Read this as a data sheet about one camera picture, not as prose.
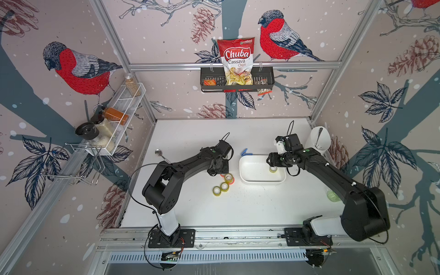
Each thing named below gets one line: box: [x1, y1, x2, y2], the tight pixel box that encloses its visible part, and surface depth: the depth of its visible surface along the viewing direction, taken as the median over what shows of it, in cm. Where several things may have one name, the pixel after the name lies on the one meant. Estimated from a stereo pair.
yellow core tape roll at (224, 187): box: [220, 181, 230, 192], surface depth 90 cm
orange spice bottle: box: [103, 107, 130, 126], surface depth 74 cm
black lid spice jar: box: [75, 122, 102, 145], surface depth 60 cm
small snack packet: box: [257, 78, 273, 96], surface depth 92 cm
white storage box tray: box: [238, 154, 287, 184], surface depth 96 cm
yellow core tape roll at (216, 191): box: [212, 185, 222, 197], surface depth 89 cm
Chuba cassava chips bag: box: [217, 37, 255, 86], surface depth 85 cm
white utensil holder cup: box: [304, 126, 332, 155], surface depth 97 cm
